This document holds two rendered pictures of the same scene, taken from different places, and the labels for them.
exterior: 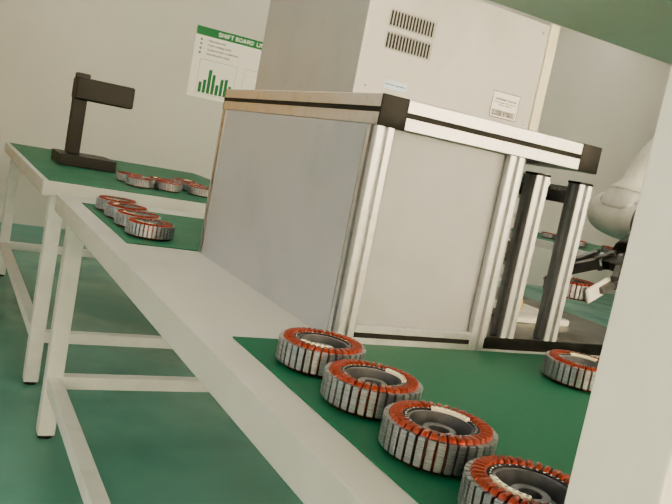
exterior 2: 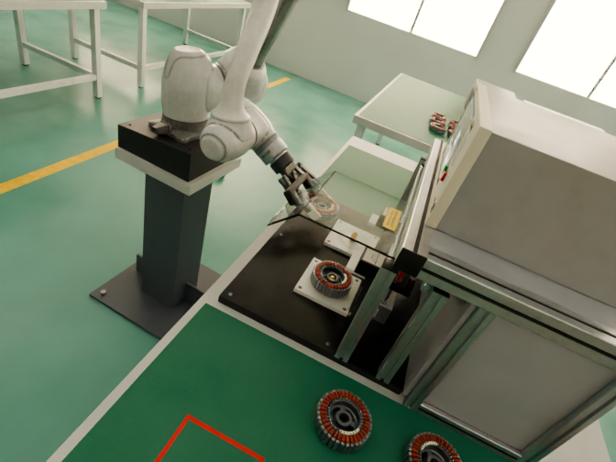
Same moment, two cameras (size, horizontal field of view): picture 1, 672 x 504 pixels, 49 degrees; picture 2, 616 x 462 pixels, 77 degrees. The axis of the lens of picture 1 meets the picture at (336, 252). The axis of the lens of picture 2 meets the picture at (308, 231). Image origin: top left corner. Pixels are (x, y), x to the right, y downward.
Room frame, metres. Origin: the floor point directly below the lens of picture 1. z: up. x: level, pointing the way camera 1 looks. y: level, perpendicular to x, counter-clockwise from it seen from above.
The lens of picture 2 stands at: (2.40, 0.15, 1.47)
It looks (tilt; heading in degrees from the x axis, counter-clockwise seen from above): 35 degrees down; 219
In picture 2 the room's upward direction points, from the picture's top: 19 degrees clockwise
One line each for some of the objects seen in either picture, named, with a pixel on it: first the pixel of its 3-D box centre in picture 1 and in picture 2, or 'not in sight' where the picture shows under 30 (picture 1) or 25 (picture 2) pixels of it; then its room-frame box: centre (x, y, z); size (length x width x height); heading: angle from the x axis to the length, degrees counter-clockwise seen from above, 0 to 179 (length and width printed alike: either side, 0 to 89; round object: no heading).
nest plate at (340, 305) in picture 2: not in sight; (328, 285); (1.73, -0.27, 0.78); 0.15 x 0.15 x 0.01; 29
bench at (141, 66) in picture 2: not in sight; (169, 27); (0.37, -4.35, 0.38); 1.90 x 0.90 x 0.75; 29
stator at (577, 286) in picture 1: (570, 287); not in sight; (1.58, -0.51, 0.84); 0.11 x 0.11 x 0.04
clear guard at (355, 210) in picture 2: not in sight; (358, 220); (1.78, -0.24, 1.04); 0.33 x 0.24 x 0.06; 119
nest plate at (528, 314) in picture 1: (516, 311); (352, 241); (1.52, -0.39, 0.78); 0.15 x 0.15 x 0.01; 29
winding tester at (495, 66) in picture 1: (395, 61); (541, 179); (1.48, -0.04, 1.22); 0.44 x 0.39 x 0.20; 29
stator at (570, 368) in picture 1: (580, 370); not in sight; (1.11, -0.40, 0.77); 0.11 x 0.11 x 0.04
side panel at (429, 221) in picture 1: (428, 245); not in sight; (1.15, -0.14, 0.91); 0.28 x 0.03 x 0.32; 119
